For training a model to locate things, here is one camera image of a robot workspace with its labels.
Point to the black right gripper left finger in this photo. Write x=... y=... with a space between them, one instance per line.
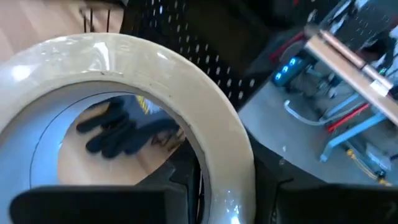
x=93 y=205

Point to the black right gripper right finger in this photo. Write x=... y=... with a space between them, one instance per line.
x=326 y=205

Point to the white tape roll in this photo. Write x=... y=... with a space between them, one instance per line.
x=192 y=93

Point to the black work glove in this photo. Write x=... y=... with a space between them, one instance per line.
x=115 y=133

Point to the blue-lit power strip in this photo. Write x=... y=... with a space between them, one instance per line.
x=289 y=70

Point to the black metal pegboard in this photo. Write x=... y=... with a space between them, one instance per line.
x=161 y=34

